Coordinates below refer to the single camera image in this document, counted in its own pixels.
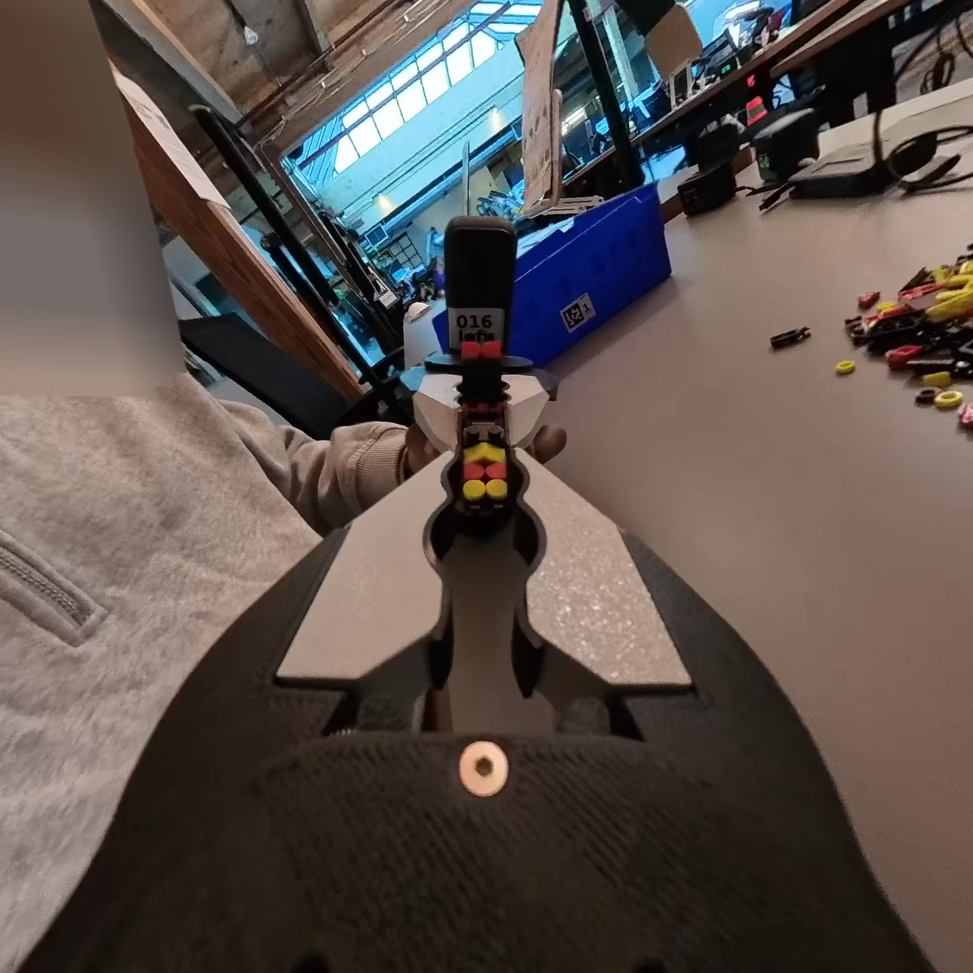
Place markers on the wooden office desk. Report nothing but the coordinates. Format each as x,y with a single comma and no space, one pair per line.
806,45

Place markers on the white rounded object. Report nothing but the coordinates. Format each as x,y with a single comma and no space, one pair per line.
416,310

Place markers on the flat black power adapter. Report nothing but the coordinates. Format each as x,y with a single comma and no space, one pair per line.
836,175

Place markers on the pile of lego pieces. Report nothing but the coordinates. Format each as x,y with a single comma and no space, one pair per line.
927,312

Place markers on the blue plastic bin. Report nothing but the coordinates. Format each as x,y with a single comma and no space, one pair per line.
578,266

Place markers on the red round lego piece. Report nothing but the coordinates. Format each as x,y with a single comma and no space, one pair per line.
965,416

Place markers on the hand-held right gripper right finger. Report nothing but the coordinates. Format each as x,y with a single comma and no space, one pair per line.
600,600

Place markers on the person's left hand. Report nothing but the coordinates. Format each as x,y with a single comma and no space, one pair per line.
553,442

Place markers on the black red yellow lego assembly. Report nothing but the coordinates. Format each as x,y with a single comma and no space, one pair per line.
485,471

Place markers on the small black charger cube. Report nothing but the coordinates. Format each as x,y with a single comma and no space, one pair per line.
707,190

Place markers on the white paper notice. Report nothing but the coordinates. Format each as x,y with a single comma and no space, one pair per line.
175,144

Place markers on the person's left forearm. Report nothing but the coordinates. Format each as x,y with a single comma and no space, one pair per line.
350,471

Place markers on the wooden post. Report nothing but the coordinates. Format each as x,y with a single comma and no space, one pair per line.
251,281

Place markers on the person's grey sweater torso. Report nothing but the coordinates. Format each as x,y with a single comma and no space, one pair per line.
114,570

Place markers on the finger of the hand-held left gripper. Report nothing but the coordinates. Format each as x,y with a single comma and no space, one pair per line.
526,407
441,407

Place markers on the small black lego piece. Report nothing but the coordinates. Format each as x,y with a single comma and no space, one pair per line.
790,338

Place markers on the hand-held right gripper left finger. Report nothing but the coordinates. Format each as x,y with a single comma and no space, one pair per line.
365,600

